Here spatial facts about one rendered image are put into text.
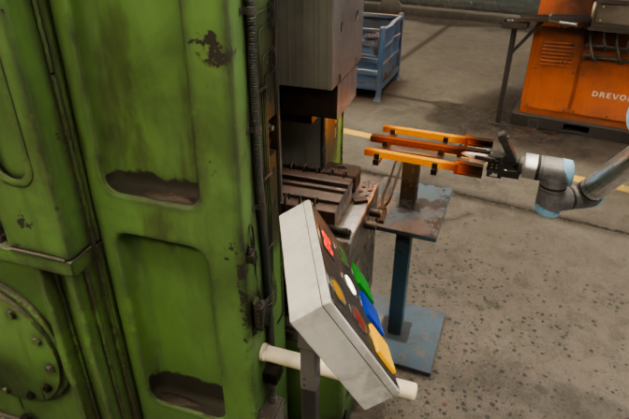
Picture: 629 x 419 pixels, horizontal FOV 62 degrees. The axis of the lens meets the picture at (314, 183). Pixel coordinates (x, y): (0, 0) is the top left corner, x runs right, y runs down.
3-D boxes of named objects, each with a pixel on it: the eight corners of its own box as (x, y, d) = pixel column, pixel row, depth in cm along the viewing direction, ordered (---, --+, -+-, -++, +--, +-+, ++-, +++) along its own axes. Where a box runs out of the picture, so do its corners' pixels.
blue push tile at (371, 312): (377, 311, 118) (362, 289, 114) (384, 336, 111) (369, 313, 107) (370, 315, 118) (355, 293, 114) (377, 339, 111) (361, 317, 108)
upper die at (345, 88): (356, 95, 156) (357, 64, 151) (337, 120, 139) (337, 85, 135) (227, 81, 167) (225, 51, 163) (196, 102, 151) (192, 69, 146)
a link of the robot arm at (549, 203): (570, 218, 190) (578, 188, 184) (541, 222, 188) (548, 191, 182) (554, 205, 198) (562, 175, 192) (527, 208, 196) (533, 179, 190)
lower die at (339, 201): (351, 199, 173) (352, 176, 169) (334, 231, 156) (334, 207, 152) (235, 180, 185) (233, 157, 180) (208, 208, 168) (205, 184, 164)
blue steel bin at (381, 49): (400, 79, 582) (406, 12, 547) (380, 102, 517) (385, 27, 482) (301, 67, 622) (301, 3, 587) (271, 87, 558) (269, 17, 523)
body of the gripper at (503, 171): (484, 176, 191) (519, 181, 187) (488, 154, 187) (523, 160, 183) (486, 166, 197) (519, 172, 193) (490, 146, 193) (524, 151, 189)
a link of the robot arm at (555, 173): (571, 193, 181) (577, 166, 176) (532, 186, 185) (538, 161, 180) (570, 180, 189) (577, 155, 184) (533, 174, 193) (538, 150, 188)
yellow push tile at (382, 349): (388, 344, 109) (371, 322, 105) (397, 372, 102) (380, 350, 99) (380, 348, 109) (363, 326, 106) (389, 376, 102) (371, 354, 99)
